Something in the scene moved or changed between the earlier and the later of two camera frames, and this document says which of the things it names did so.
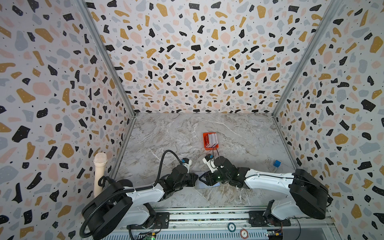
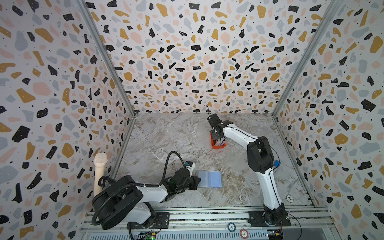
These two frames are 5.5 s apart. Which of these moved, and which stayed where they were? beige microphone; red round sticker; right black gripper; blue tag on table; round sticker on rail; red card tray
Moved: red card tray; right black gripper
Stayed: red round sticker; round sticker on rail; blue tag on table; beige microphone
